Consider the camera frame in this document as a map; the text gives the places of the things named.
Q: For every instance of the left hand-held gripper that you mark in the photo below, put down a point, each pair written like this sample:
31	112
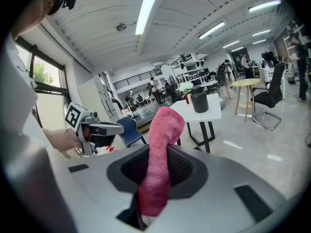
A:
82	120

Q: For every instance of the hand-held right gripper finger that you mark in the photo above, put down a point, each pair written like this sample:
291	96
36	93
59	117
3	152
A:
136	210

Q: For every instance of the pink cloth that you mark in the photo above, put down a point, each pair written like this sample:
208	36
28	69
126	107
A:
160	142

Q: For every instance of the black pot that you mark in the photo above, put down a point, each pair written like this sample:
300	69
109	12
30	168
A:
199	101

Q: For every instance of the person's left forearm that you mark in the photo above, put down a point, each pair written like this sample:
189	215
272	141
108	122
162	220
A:
60	139

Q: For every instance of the white locker cabinet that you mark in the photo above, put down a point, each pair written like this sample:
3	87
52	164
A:
104	98

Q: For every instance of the blue chair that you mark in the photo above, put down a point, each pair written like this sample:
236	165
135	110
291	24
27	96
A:
128	130

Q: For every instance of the black framed window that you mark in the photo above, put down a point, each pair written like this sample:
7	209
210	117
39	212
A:
43	74

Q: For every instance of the black railing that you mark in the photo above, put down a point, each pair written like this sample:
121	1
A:
136	78

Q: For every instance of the person's white shirt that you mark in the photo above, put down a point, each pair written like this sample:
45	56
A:
17	93

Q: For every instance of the round ceiling smoke detector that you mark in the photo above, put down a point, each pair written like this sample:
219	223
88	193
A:
121	27

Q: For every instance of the pink vase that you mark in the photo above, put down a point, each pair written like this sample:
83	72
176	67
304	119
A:
189	100

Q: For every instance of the pale artificial flower bouquet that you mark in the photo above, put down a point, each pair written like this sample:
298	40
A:
185	86

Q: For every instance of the white shelf unit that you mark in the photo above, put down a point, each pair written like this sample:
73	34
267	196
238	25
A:
192	70

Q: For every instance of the person's head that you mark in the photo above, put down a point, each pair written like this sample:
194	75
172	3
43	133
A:
31	11

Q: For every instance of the row of ceiling tube lights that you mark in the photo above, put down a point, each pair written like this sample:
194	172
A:
148	8

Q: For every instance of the black backpack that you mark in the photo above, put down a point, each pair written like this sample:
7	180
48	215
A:
222	74

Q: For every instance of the round wooden side table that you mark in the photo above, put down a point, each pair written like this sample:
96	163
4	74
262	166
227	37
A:
245	82

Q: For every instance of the black cantilever office chair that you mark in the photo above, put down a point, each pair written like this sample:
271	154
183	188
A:
275	88

